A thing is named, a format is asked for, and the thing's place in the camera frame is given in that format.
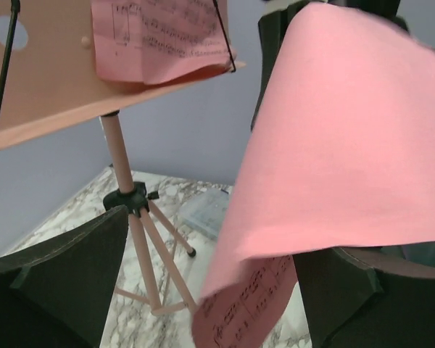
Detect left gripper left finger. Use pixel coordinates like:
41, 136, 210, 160
0, 206, 128, 347

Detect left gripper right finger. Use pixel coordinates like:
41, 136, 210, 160
293, 247, 435, 348

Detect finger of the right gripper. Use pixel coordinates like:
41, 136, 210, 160
250, 7, 301, 130

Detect pink sheet music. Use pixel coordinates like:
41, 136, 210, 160
91, 0, 236, 85

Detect pink sheet music pages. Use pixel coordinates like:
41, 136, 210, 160
191, 1, 435, 347

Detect pink music stand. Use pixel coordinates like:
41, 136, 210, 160
0, 0, 247, 317

